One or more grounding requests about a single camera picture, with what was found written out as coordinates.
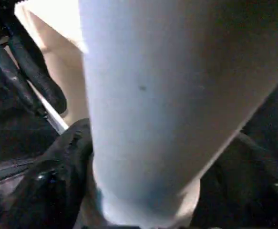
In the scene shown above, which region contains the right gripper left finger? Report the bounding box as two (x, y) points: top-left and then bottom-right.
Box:
(0, 118), (94, 229)

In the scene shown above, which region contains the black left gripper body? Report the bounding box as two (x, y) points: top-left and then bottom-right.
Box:
(0, 0), (26, 45)

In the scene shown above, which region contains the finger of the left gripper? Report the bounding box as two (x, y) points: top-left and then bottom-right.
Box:
(0, 44), (46, 117)
(10, 14), (67, 115)

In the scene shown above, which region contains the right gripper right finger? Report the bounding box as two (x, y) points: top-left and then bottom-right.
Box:
(191, 132), (278, 229)

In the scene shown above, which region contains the white plastic table leg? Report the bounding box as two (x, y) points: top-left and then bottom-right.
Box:
(78, 0), (278, 227)

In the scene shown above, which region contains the black glossy mat cloth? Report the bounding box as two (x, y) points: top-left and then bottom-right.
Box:
(0, 78), (278, 229)

